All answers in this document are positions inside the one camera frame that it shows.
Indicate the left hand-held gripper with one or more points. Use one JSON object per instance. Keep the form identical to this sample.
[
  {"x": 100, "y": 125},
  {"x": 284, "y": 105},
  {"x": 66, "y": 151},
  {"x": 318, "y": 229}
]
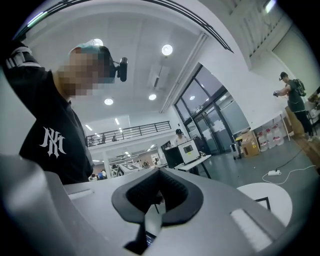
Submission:
[{"x": 130, "y": 170}]

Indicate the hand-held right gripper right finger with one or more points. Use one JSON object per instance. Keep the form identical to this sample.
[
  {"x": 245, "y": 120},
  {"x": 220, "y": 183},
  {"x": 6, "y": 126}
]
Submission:
[{"x": 225, "y": 225}]

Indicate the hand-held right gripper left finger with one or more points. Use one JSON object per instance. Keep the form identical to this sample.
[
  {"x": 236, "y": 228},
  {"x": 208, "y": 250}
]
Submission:
[{"x": 62, "y": 220}]

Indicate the black framed bird picture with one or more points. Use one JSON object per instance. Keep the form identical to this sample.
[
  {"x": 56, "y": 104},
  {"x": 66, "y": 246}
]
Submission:
[{"x": 265, "y": 203}]

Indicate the round white table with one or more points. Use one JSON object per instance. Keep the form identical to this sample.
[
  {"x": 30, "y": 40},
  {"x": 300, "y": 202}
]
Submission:
[{"x": 277, "y": 197}]

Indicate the black metal railing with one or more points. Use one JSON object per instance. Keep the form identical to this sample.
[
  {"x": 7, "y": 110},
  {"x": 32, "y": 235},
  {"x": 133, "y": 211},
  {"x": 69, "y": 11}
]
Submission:
[{"x": 130, "y": 132}]

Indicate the black case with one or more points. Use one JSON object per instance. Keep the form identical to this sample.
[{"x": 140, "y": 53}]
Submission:
[{"x": 171, "y": 157}]

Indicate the white box machine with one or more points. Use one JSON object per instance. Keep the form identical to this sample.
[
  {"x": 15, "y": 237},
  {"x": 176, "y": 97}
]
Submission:
[{"x": 188, "y": 152}]

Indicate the white marble top table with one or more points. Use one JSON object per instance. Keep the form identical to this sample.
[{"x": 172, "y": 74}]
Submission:
[{"x": 195, "y": 161}]

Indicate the round ceiling light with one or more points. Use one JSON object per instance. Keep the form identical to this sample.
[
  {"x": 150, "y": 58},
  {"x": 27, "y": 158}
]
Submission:
[
  {"x": 108, "y": 101},
  {"x": 152, "y": 97},
  {"x": 167, "y": 49}
]

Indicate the blue screen device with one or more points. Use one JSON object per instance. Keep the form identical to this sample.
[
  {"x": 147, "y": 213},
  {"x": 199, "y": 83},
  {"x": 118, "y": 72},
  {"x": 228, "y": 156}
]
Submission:
[{"x": 150, "y": 238}]

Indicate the white power strip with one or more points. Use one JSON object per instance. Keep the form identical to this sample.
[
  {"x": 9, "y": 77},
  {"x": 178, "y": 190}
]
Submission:
[{"x": 274, "y": 172}]

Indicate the silver suitcase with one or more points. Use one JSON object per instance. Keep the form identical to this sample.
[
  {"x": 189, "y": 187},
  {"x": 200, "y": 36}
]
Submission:
[{"x": 235, "y": 148}]

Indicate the cardboard box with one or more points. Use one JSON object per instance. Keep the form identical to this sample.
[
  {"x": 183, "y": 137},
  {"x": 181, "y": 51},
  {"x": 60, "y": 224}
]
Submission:
[{"x": 250, "y": 145}]

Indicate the clear water jug red label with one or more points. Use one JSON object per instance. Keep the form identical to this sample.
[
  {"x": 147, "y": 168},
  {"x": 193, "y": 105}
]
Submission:
[
  {"x": 279, "y": 137},
  {"x": 262, "y": 142},
  {"x": 271, "y": 140}
]

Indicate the ceiling air vent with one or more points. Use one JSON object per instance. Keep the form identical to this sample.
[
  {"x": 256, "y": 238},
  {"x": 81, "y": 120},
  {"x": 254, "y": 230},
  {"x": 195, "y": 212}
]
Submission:
[{"x": 158, "y": 76}]

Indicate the person in black shirt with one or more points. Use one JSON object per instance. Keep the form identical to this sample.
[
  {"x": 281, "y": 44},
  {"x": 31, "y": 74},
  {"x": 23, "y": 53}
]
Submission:
[{"x": 50, "y": 112}]

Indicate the black framed glass door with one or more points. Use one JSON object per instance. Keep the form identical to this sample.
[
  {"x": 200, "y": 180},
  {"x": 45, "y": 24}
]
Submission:
[{"x": 212, "y": 112}]

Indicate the person's head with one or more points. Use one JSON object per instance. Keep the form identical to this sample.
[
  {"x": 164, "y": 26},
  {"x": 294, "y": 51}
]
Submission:
[{"x": 82, "y": 75}]

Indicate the row of water bottles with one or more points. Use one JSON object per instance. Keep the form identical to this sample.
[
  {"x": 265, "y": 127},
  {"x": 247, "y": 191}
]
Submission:
[{"x": 270, "y": 122}]

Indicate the teal cap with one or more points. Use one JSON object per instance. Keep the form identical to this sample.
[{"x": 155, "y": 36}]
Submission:
[{"x": 90, "y": 46}]

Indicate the black head-mounted camera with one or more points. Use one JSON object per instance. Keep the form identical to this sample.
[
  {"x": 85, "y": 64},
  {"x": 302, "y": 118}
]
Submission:
[{"x": 123, "y": 68}]

